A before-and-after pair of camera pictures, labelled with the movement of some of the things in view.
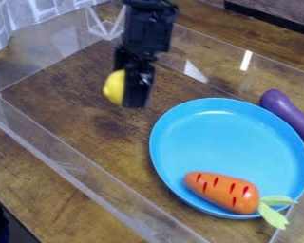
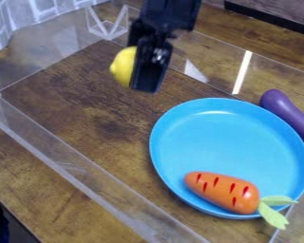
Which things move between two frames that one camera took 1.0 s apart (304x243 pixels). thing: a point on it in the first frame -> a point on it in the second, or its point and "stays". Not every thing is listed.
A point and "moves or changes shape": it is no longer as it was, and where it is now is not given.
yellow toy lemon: x=114 y=86 moves or changes shape
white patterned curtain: x=12 y=15 stays
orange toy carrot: x=237 y=196 stays
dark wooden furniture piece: x=293 y=14 stays
